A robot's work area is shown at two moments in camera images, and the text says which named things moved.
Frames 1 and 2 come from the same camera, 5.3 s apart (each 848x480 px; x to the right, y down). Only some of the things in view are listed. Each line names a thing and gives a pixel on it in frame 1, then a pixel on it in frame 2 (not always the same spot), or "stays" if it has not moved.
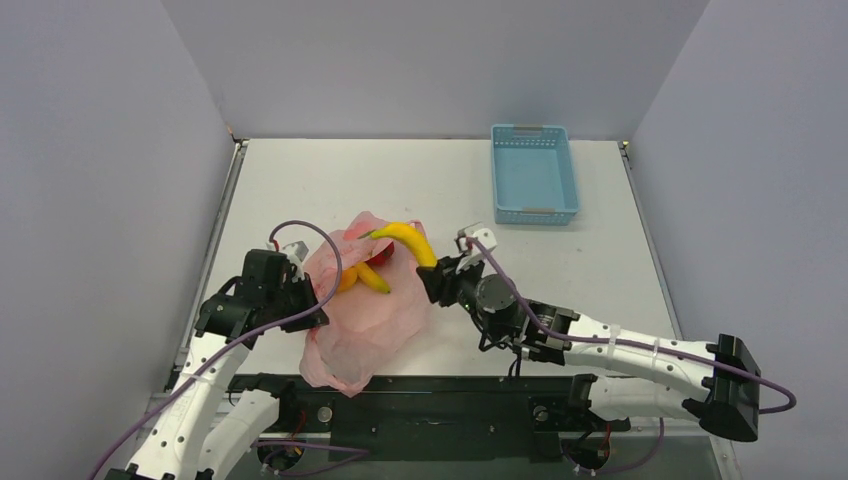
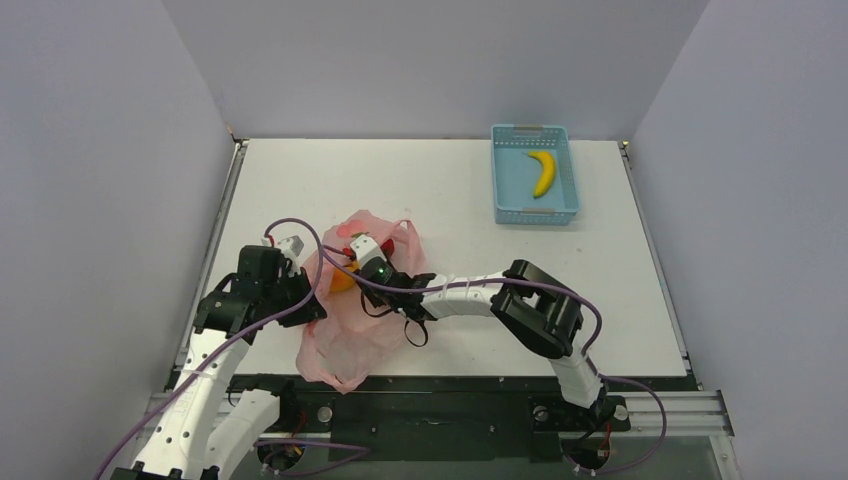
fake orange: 348,278 stays
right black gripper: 446,282 → 370,273
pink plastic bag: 367,329 stays
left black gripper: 304,287 stays
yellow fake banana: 411,235 → 546,177
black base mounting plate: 434,416 stays
